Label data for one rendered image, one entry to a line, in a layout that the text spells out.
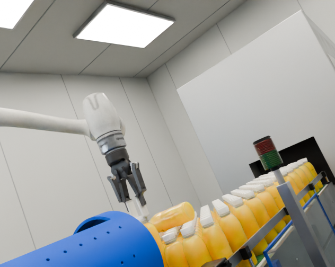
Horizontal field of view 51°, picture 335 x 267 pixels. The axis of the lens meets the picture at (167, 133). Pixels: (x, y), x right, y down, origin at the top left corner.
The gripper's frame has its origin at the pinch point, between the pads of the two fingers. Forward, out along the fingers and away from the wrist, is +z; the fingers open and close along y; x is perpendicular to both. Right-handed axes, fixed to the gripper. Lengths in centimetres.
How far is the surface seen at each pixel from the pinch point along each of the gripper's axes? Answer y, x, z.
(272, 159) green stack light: 39.8, 23.4, 2.3
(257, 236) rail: 23.1, 24.8, 23.7
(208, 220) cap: 19.7, 5.0, 11.4
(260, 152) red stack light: 37.2, 23.1, -1.3
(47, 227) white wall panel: -261, 154, -24
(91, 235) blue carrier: 12.2, -32.3, 1.9
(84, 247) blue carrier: 13.5, -36.4, 3.5
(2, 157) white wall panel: -263, 131, -112
